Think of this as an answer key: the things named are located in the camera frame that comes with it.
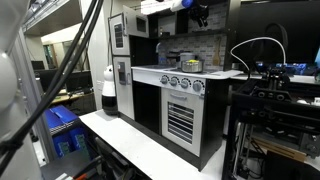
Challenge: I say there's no black clamp with red handle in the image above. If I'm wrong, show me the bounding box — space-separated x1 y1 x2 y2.
54 154 105 180

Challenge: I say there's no white fridge door with window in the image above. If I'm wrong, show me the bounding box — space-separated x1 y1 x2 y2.
108 12 131 57

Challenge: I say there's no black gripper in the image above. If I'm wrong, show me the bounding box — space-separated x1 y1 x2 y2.
189 3 211 29

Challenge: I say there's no white toy oven door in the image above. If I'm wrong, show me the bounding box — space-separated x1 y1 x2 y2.
160 87 206 158

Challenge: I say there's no blue storage box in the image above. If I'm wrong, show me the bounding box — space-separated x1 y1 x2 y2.
44 104 80 132
52 126 90 158

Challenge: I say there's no silver pot with black knob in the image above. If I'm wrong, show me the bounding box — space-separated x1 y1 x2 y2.
179 51 198 63

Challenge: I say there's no wooden office desk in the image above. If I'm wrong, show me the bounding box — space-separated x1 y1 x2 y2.
49 87 96 108

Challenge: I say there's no grey toy sink basin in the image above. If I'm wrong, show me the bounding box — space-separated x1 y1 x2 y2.
141 64 168 70

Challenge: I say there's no white fridge door with dispenser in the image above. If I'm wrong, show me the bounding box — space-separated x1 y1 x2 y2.
112 55 136 121

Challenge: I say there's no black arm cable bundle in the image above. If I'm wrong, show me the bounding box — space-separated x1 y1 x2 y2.
0 0 105 175

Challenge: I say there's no silver pan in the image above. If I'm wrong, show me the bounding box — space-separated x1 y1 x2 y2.
181 60 205 74

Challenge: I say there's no white black round-headed device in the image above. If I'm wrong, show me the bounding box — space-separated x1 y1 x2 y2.
101 64 120 117

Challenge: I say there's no wooden toy spatula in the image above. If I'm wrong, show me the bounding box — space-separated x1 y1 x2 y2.
212 35 223 67

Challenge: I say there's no grey toy faucet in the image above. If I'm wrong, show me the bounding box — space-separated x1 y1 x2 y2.
156 42 168 66

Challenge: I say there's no black computer monitor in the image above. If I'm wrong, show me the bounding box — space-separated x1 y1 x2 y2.
34 68 61 93
64 69 94 93

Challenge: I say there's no large black screen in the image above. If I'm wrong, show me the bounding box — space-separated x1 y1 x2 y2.
232 0 320 67

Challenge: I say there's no white black toy kitchen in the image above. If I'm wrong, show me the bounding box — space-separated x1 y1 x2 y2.
108 0 245 172

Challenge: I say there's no white looped cable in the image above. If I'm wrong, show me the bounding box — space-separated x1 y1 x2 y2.
229 36 288 73

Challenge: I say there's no grey toy water dispenser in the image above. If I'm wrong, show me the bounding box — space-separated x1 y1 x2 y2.
117 61 127 86

